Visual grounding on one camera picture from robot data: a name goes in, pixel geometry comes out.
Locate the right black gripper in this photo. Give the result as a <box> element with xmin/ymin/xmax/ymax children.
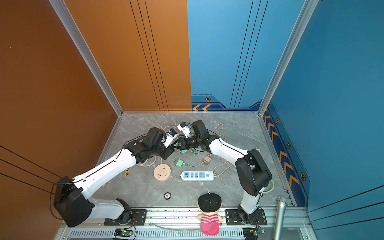
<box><xmin>172</xmin><ymin>136</ymin><xmax>202</xmax><ymax>151</ymax></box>

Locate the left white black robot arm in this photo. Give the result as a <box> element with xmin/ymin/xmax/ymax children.
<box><xmin>53</xmin><ymin>127</ymin><xmax>178</xmax><ymax>228</ymax></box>

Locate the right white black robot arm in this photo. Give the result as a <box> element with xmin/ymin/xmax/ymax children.
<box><xmin>173</xmin><ymin>120</ymin><xmax>273</xmax><ymax>226</ymax></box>

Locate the pink charger adapter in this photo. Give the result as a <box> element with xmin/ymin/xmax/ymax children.
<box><xmin>202</xmin><ymin>155</ymin><xmax>212</xmax><ymax>165</ymax></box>

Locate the green charger adapter front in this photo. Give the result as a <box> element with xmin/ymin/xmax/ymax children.
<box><xmin>175</xmin><ymin>159</ymin><xmax>188</xmax><ymax>168</ymax></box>

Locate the white blue power strip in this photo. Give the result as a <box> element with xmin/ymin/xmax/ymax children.
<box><xmin>180</xmin><ymin>171</ymin><xmax>215</xmax><ymax>182</ymax></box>

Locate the small round black dial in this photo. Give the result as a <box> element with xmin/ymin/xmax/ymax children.
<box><xmin>164</xmin><ymin>192</ymin><xmax>172</xmax><ymax>200</ymax></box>

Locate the plush doll black hat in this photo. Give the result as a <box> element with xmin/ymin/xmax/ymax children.
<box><xmin>197</xmin><ymin>193</ymin><xmax>224</xmax><ymax>236</ymax></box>

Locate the left green circuit board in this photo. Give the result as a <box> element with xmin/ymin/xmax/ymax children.
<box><xmin>114</xmin><ymin>228</ymin><xmax>135</xmax><ymax>240</ymax></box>

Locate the grey metal pole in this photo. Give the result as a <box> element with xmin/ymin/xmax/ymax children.
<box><xmin>272</xmin><ymin>196</ymin><xmax>288</xmax><ymax>240</ymax></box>

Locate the right circuit board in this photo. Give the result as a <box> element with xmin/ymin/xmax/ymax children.
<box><xmin>243</xmin><ymin>228</ymin><xmax>265</xmax><ymax>240</ymax></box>

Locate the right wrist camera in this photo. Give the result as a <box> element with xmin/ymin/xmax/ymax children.
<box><xmin>177</xmin><ymin>122</ymin><xmax>192</xmax><ymax>138</ymax></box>

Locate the pink multi-head cable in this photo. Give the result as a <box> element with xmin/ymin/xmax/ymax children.
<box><xmin>206</xmin><ymin>122</ymin><xmax>233</xmax><ymax>181</ymax></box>

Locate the white usb cable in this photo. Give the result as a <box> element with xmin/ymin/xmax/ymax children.
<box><xmin>163</xmin><ymin>118</ymin><xmax>181</xmax><ymax>133</ymax></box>

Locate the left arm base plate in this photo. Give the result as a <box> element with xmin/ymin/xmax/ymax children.
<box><xmin>104</xmin><ymin>209</ymin><xmax>147</xmax><ymax>226</ymax></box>

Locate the white power strip cord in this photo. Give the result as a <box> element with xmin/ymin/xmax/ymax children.
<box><xmin>239</xmin><ymin>146</ymin><xmax>275</xmax><ymax>193</ymax></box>

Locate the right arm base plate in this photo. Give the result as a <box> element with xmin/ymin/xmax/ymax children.
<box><xmin>226</xmin><ymin>208</ymin><xmax>268</xmax><ymax>226</ymax></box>

